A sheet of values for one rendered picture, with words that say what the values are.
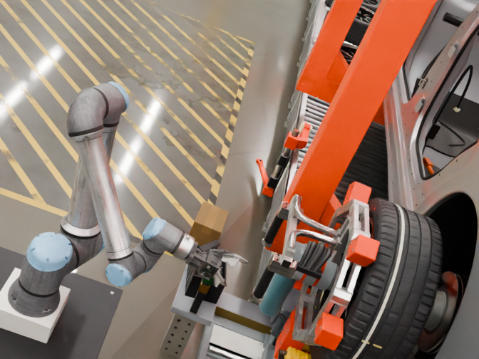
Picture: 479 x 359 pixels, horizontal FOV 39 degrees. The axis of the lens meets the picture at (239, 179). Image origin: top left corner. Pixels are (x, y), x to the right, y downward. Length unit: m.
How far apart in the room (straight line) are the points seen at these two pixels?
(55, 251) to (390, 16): 1.48
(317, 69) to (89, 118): 2.73
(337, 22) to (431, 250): 2.51
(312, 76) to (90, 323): 2.62
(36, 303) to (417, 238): 1.37
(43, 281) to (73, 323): 0.30
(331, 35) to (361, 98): 1.97
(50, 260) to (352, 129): 1.26
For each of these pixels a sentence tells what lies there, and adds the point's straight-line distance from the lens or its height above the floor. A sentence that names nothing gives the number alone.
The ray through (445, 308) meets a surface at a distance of 2.67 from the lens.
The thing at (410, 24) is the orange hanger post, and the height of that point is 1.70.
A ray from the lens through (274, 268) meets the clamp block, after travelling 2.35.
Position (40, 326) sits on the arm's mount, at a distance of 2.63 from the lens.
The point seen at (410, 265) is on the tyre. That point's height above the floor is 1.13.
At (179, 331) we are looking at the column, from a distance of 3.09.
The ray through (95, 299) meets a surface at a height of 0.30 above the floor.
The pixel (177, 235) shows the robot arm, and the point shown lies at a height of 0.86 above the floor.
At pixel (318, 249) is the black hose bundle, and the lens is 2.33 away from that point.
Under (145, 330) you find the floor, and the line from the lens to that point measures 3.25.
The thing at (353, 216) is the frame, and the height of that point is 1.11.
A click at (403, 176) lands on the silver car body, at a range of 3.41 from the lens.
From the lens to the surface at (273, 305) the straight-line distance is 2.81.
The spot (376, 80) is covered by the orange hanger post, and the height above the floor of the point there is 1.45.
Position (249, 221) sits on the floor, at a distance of 4.19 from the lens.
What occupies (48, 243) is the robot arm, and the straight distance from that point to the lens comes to 2.52.
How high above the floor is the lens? 2.30
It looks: 30 degrees down
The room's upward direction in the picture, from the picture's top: 24 degrees clockwise
